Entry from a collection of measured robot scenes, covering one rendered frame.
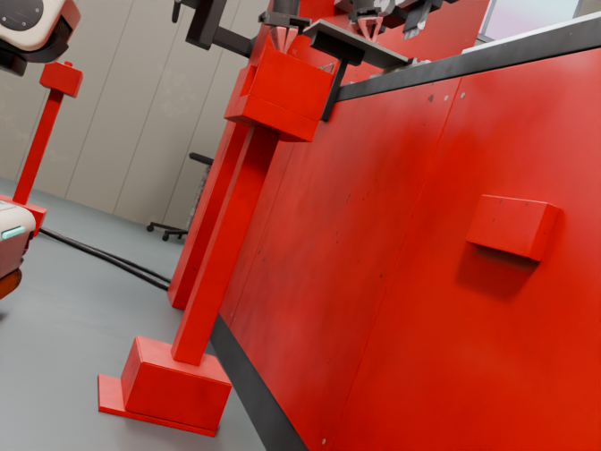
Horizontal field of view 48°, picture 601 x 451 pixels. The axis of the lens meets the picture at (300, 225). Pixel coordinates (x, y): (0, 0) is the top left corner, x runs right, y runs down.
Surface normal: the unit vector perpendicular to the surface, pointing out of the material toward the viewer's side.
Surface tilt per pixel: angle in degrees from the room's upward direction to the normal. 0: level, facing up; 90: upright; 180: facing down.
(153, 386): 90
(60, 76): 90
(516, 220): 90
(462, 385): 90
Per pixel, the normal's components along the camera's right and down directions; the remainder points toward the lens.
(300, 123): 0.29, 0.12
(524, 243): -0.90, -0.32
